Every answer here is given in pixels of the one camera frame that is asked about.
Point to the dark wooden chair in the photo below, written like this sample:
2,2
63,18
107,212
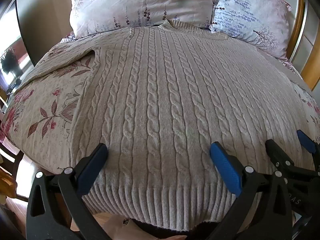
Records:
12,160

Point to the wooden headboard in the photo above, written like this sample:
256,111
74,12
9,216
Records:
311,76

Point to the blue floral pillow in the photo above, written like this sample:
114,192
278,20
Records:
250,17

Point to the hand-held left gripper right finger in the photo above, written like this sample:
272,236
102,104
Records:
225,167

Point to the dark potted plant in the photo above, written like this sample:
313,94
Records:
10,63

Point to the dark cloth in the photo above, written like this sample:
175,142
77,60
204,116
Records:
152,232

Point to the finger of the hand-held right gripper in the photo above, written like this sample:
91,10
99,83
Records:
280,152
307,141

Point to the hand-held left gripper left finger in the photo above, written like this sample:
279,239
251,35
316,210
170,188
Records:
92,171

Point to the floral quilted bedspread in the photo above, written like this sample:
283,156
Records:
45,105

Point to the black framed television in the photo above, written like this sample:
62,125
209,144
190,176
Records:
11,37

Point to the white lilac floral pillow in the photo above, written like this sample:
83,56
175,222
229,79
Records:
140,2

